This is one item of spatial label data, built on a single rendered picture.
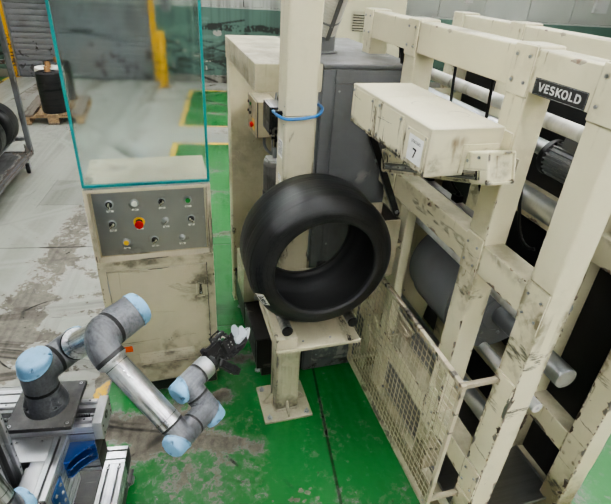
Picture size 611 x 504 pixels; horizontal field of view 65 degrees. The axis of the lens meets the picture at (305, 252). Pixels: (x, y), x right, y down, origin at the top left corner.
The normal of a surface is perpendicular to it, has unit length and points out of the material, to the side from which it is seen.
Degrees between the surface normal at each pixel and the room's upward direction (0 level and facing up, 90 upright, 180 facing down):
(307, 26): 90
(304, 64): 90
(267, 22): 90
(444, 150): 90
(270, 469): 0
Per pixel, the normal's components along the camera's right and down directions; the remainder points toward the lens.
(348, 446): 0.06, -0.86
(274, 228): -0.32, -0.04
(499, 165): 0.28, 0.22
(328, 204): 0.22, -0.29
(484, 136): 0.28, 0.50
